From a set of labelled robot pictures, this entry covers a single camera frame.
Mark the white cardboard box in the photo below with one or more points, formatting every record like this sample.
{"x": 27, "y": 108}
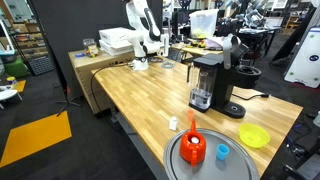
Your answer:
{"x": 113, "y": 49}
{"x": 115, "y": 34}

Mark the grey background robot arm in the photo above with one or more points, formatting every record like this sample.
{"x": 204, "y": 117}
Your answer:
{"x": 251, "y": 18}

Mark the round grey metal tray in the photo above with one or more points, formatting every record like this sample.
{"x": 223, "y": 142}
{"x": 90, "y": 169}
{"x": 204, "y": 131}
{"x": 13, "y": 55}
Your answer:
{"x": 233, "y": 166}

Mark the black work table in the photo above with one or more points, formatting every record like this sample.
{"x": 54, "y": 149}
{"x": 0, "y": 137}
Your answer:
{"x": 260, "y": 35}

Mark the small blue plastic cup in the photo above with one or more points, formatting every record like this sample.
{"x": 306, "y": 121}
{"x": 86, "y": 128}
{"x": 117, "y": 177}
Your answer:
{"x": 222, "y": 152}

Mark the orange-red toy teapot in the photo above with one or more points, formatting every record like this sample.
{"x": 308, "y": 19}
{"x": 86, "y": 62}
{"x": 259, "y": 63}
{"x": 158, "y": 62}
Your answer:
{"x": 191, "y": 150}

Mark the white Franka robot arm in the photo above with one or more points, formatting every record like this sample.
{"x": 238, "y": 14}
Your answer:
{"x": 140, "y": 43}

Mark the small blue flat item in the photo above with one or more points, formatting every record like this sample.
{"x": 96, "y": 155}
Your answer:
{"x": 79, "y": 55}

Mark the black perforated crate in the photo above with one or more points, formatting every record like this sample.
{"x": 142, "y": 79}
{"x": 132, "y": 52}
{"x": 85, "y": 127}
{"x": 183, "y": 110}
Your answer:
{"x": 40, "y": 65}

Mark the clear plastic storage container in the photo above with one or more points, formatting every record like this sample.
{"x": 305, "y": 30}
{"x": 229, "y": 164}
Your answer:
{"x": 203, "y": 23}

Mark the large orange floor mat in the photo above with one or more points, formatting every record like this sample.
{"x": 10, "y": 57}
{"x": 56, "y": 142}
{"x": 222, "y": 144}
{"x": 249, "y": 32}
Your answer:
{"x": 33, "y": 136}

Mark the brown cardboard cabinet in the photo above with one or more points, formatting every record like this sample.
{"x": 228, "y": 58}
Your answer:
{"x": 83, "y": 76}

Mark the small white bottle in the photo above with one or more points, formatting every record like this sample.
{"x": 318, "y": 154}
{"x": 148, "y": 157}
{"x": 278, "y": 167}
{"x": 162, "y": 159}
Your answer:
{"x": 173, "y": 124}

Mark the small orange floor mat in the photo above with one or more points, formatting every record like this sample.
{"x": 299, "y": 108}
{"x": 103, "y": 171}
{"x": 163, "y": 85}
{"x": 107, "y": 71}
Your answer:
{"x": 20, "y": 86}

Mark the wooden desk with white legs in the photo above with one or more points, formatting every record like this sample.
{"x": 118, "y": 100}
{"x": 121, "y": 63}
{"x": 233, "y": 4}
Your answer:
{"x": 200, "y": 51}

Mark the white round side table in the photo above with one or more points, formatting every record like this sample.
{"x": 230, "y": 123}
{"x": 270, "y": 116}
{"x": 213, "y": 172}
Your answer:
{"x": 8, "y": 94}

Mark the white panel with blue logo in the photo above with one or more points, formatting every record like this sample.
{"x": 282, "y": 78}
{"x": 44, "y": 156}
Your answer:
{"x": 305, "y": 56}

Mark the black backdrop panel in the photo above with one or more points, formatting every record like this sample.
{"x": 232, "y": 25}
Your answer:
{"x": 66, "y": 26}

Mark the black tripod stand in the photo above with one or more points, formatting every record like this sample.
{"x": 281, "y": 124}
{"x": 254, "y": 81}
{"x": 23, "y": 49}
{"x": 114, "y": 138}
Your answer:
{"x": 67, "y": 100}

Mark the green beanbag seat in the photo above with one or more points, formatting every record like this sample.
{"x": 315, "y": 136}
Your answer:
{"x": 16, "y": 68}

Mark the clear jar with colourful items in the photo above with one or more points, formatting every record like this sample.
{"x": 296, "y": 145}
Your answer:
{"x": 90, "y": 48}

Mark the yellow plastic bowl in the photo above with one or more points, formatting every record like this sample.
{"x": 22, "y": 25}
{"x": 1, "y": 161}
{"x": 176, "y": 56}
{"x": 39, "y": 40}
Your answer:
{"x": 253, "y": 135}

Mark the black coffee machine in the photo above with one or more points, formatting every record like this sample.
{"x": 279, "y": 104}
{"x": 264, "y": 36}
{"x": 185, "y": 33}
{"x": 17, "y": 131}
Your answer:
{"x": 223, "y": 83}

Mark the wooden storage shelf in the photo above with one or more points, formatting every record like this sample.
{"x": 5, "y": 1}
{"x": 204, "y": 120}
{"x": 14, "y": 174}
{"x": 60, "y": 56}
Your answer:
{"x": 30, "y": 41}

